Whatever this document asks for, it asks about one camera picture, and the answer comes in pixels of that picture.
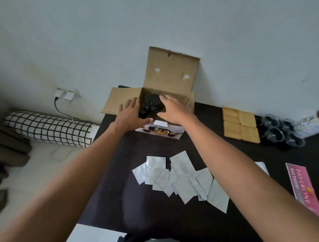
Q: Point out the person's right hand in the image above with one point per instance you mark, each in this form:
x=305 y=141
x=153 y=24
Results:
x=178 y=111

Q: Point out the black white checked bolster pillow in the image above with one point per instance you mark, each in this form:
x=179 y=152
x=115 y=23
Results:
x=49 y=129

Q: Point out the person's left forearm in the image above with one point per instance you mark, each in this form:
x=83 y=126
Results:
x=62 y=194

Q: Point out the person's left hand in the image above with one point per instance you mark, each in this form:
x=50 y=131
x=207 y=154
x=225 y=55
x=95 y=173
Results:
x=128 y=117

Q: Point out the white printed canister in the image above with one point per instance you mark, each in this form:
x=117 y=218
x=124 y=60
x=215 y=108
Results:
x=309 y=126

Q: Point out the black table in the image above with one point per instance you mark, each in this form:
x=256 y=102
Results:
x=124 y=162

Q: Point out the pile of silver foil sachets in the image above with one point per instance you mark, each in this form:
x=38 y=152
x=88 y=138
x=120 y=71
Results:
x=182 y=182

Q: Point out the dark brown folded blanket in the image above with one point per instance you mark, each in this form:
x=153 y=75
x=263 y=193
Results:
x=12 y=154

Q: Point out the red tea set box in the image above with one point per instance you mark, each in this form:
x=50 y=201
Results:
x=172 y=67

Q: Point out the pink receipt book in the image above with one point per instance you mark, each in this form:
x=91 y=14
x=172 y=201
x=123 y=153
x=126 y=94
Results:
x=304 y=187

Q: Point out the person's right forearm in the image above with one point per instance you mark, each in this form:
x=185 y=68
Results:
x=249 y=187

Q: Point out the grey stamp pad box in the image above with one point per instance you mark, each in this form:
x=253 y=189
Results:
x=263 y=167

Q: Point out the glass teapot black lid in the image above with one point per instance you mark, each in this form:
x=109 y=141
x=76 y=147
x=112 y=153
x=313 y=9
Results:
x=152 y=102

